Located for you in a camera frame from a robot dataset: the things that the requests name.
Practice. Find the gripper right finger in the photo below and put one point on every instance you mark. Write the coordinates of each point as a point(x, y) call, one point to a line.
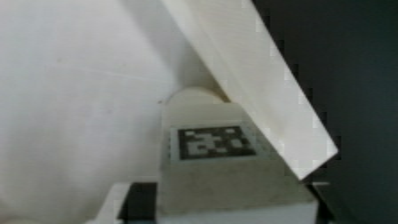
point(327, 212)

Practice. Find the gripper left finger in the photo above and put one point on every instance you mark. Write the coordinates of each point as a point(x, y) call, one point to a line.
point(128, 205)

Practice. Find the white table leg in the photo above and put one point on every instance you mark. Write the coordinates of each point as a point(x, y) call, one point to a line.
point(225, 183)

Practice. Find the white square tabletop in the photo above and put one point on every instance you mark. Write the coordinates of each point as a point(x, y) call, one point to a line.
point(97, 57)

